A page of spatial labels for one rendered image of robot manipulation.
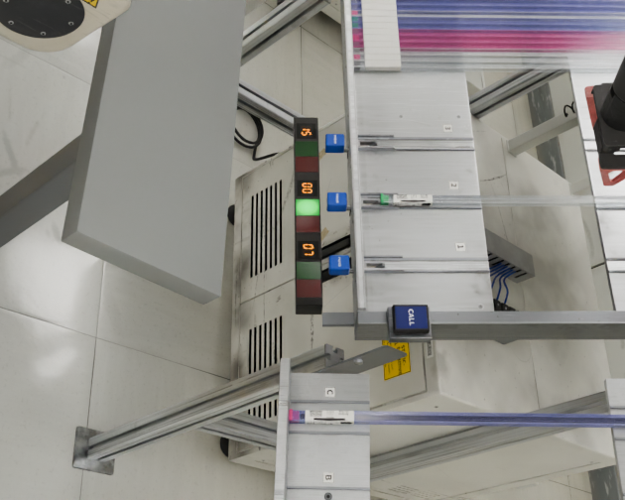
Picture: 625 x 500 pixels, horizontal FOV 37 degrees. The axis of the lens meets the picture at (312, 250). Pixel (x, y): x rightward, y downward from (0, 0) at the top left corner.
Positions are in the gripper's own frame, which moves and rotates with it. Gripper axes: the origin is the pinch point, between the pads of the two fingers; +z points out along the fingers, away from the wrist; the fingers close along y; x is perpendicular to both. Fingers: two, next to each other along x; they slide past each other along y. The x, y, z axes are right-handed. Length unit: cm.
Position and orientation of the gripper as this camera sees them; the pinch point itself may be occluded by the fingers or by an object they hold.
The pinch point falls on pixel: (604, 153)
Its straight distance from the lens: 139.7
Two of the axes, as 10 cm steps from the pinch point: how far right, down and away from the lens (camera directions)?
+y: -0.1, -8.8, 4.8
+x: -10.0, 0.1, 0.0
